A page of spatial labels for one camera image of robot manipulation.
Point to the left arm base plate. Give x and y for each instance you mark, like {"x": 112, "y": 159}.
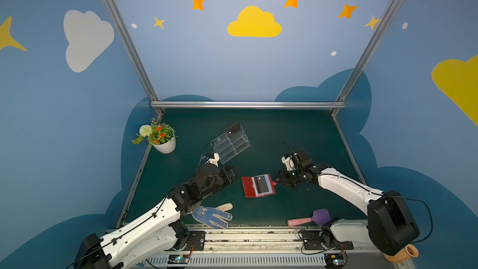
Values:
{"x": 195, "y": 240}

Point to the horizontal aluminium back bar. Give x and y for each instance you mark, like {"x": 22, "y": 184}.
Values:
{"x": 250, "y": 105}

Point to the red card holder wallet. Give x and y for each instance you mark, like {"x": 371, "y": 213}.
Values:
{"x": 249, "y": 187}

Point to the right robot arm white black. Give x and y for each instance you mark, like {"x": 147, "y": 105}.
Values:
{"x": 389, "y": 223}

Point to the dark credit card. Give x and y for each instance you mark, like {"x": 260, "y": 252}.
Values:
{"x": 234, "y": 129}
{"x": 262, "y": 184}

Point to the green circuit board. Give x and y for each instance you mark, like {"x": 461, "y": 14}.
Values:
{"x": 335, "y": 261}
{"x": 178, "y": 260}

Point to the white pot with flowers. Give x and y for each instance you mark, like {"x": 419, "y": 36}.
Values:
{"x": 159, "y": 135}

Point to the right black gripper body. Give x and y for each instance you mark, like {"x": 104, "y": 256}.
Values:
{"x": 285, "y": 175}

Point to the right diagonal aluminium post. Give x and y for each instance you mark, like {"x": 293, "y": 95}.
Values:
{"x": 377, "y": 35}

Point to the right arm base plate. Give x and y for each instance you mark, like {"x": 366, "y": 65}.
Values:
{"x": 317, "y": 241}

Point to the blue dotted work glove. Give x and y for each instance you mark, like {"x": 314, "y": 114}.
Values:
{"x": 214, "y": 217}

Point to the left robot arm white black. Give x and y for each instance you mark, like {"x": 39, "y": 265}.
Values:
{"x": 159, "y": 229}

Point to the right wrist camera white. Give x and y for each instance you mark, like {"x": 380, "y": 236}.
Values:
{"x": 290, "y": 162}

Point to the left green circuit board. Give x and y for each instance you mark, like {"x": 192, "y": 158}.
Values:
{"x": 178, "y": 260}

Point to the purple pink toy shovel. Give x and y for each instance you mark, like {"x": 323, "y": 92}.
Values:
{"x": 319, "y": 217}

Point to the diagonal aluminium post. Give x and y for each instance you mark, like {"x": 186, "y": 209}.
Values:
{"x": 377, "y": 35}
{"x": 127, "y": 41}

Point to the left diagonal aluminium post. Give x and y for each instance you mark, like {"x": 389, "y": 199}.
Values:
{"x": 127, "y": 41}

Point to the right green circuit board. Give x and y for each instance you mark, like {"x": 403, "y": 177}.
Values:
{"x": 335, "y": 261}

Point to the clear acrylic card organizer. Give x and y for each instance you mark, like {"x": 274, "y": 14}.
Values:
{"x": 229, "y": 147}

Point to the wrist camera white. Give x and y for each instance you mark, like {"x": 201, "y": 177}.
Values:
{"x": 213, "y": 158}
{"x": 290, "y": 162}

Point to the aluminium rail frame front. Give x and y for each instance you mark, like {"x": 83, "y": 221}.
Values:
{"x": 266, "y": 248}

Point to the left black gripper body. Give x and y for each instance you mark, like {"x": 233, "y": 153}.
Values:
{"x": 228, "y": 174}

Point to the terracotta clay vase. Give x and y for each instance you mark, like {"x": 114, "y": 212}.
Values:
{"x": 405, "y": 254}

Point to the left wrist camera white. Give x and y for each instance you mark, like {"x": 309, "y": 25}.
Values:
{"x": 213, "y": 158}

